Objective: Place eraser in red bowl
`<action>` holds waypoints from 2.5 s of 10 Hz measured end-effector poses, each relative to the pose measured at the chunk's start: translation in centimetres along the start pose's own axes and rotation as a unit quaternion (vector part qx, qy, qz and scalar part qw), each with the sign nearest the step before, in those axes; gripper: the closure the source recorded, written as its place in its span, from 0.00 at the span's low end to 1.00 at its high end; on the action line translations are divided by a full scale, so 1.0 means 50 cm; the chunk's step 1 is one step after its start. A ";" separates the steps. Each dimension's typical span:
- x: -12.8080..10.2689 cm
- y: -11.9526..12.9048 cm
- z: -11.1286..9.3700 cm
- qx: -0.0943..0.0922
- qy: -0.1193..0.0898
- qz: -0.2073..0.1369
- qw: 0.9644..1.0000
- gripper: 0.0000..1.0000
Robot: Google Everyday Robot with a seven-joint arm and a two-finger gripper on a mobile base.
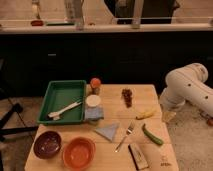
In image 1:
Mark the black tripod stand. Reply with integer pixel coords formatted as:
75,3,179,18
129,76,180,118
0,58,39,142

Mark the red bowl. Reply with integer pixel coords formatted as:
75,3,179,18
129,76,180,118
62,137,96,171

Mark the silver fork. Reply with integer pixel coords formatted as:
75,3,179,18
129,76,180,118
115,122,135,153

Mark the small red dish on counter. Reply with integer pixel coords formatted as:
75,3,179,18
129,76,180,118
31,20,44,26

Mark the green plastic tray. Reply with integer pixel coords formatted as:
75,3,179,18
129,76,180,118
37,80,86,125

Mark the grey triangular cloth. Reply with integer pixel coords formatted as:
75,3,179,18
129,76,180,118
95,123,119,142

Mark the bunch of dark grapes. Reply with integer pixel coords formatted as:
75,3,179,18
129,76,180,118
122,88,132,108

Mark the orange capped spice bottle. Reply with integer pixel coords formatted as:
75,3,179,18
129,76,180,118
90,78,101,95

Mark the green pepper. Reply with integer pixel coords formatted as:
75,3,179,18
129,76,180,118
142,124,164,146

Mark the dark purple bowl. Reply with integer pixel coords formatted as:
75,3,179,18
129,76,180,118
33,131,61,159

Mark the white brush in tray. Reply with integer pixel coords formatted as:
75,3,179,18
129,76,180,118
47,102,82,120

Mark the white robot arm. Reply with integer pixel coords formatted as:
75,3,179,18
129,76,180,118
159,63,213,117

